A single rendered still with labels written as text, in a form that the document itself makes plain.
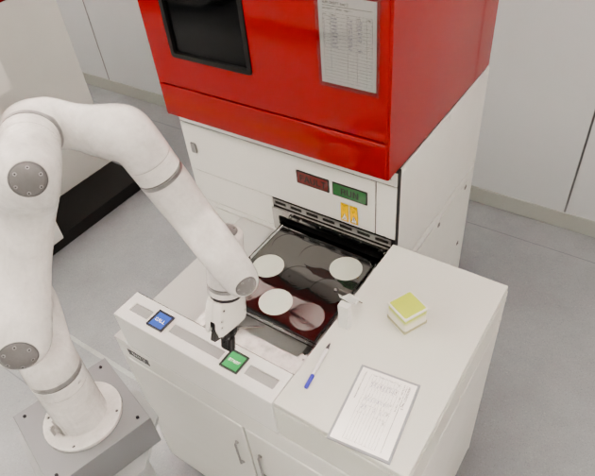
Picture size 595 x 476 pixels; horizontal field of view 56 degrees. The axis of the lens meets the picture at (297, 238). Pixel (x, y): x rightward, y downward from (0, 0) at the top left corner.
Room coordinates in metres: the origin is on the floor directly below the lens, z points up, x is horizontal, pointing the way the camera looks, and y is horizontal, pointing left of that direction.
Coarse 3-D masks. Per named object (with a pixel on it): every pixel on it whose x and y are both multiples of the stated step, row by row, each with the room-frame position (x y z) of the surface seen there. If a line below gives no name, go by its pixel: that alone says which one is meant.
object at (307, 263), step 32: (256, 256) 1.29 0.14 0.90; (288, 256) 1.27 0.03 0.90; (320, 256) 1.26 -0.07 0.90; (352, 256) 1.24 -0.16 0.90; (256, 288) 1.15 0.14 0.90; (288, 288) 1.14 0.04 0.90; (320, 288) 1.12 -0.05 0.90; (352, 288) 1.11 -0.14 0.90; (288, 320) 1.02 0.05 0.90; (320, 320) 1.00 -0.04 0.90
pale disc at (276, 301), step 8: (264, 296) 1.12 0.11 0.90; (272, 296) 1.11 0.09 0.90; (280, 296) 1.11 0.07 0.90; (288, 296) 1.11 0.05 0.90; (264, 304) 1.08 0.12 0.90; (272, 304) 1.08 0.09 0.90; (280, 304) 1.08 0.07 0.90; (288, 304) 1.07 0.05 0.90; (264, 312) 1.06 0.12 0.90; (272, 312) 1.05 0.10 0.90; (280, 312) 1.05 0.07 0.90
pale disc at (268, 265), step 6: (258, 258) 1.28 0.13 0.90; (264, 258) 1.28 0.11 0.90; (270, 258) 1.27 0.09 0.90; (276, 258) 1.27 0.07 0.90; (258, 264) 1.25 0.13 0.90; (264, 264) 1.25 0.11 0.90; (270, 264) 1.24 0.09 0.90; (276, 264) 1.24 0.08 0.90; (282, 264) 1.24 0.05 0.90; (258, 270) 1.23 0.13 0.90; (264, 270) 1.22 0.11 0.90; (270, 270) 1.22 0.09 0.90; (276, 270) 1.22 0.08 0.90; (264, 276) 1.20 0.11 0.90; (270, 276) 1.20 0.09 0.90
